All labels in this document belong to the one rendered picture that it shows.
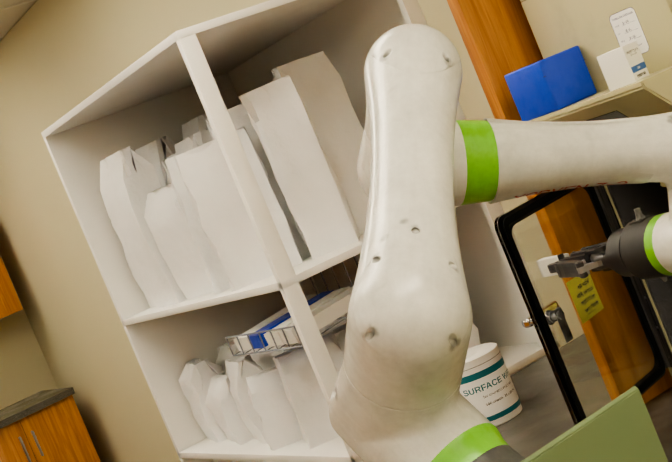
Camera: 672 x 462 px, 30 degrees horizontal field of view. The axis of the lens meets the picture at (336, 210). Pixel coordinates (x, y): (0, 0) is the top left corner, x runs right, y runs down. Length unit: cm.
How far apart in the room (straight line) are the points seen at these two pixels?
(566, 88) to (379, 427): 97
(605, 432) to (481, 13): 116
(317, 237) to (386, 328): 188
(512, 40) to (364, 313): 116
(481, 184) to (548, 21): 64
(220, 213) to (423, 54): 166
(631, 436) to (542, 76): 95
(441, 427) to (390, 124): 36
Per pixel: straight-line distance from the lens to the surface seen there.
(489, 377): 262
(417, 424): 135
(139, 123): 400
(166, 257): 352
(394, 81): 152
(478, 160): 168
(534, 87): 219
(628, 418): 135
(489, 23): 232
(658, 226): 185
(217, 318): 400
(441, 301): 126
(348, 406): 138
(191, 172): 315
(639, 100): 204
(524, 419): 261
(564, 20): 225
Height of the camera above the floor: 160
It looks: 3 degrees down
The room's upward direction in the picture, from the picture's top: 23 degrees counter-clockwise
